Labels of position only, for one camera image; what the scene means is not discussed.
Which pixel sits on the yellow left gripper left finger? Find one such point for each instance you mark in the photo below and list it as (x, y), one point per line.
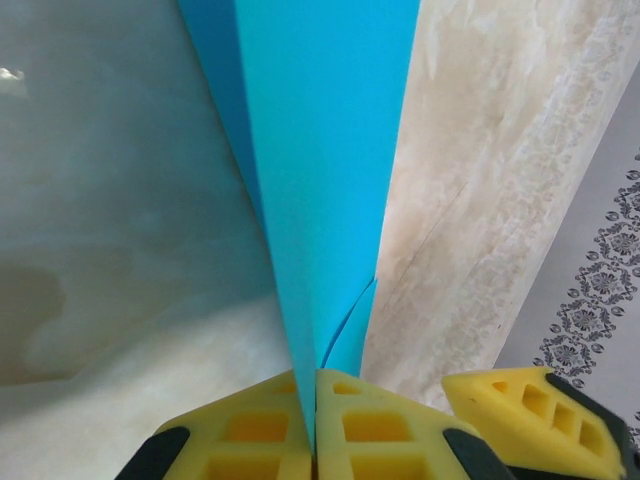
(295, 425)

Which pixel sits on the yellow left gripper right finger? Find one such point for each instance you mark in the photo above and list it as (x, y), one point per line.
(330, 425)

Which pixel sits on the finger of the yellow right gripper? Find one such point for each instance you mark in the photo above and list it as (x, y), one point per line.
(480, 420)

